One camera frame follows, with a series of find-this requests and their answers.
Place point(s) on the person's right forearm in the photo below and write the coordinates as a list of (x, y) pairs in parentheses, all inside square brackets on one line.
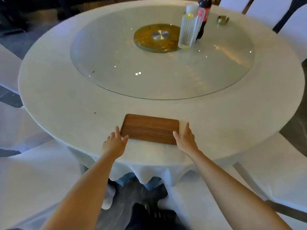
[(230, 194)]

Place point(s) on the dark cola bottle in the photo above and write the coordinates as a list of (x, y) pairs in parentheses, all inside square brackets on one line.
[(206, 7)]

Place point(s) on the white covered chair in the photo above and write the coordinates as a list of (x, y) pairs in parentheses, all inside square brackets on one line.
[(21, 126), (203, 208), (296, 35), (268, 10), (36, 184), (9, 69), (233, 3), (283, 170)]

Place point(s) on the brown wooden tray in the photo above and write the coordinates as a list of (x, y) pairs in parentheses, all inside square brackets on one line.
[(151, 129)]

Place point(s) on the person's black shoe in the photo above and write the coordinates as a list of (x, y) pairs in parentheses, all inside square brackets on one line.
[(153, 219)]

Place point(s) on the round white table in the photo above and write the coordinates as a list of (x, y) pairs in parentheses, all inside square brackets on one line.
[(72, 105)]

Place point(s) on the person's left hand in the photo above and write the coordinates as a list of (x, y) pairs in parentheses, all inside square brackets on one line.
[(115, 143)]

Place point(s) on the round glass turntable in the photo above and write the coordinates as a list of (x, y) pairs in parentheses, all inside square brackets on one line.
[(144, 76)]

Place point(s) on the small gold bowl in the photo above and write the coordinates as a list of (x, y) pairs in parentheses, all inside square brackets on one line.
[(223, 20)]

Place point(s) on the gold turntable base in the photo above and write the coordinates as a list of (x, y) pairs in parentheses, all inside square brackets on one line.
[(144, 40)]

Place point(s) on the person's left forearm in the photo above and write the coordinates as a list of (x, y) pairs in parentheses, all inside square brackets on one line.
[(84, 194)]

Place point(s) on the person's right hand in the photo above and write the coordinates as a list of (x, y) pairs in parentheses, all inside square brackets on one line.
[(187, 142)]

